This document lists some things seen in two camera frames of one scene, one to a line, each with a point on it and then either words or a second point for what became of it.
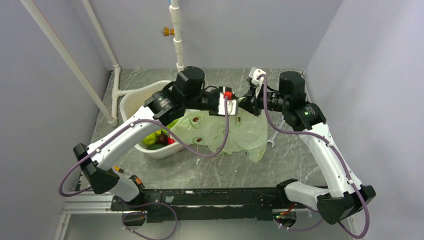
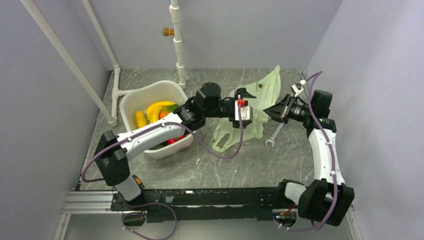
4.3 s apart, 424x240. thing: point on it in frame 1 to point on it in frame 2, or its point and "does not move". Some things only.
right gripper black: [250, 102] to [280, 111]
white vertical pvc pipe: [174, 10] does not move
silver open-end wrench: [281, 124] does not move
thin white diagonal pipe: [115, 92] does not move
